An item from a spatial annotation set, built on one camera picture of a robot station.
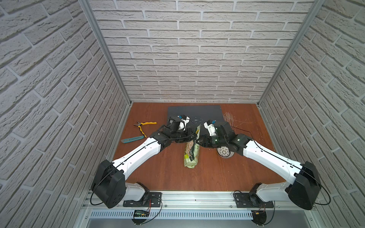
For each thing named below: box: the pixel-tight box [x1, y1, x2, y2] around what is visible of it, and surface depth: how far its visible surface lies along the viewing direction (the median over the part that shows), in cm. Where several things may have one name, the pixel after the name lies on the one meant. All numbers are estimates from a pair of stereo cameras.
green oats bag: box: [183, 123, 202, 169], surface depth 81 cm
